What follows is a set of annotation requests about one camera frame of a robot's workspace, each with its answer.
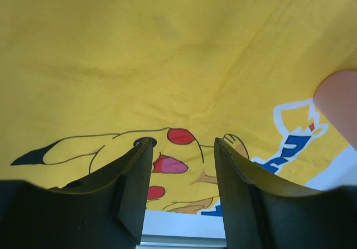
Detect yellow Pikachu placemat cloth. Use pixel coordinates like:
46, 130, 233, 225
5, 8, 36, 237
1, 0, 356, 215

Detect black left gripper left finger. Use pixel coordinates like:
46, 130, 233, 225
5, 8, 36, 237
1, 138, 153, 248

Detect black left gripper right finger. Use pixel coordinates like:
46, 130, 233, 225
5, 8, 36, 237
214, 138, 356, 248

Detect aluminium rail frame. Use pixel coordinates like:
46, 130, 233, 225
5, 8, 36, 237
136, 234, 227, 249

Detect pink plastic cup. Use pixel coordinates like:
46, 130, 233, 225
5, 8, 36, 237
313, 70, 356, 149

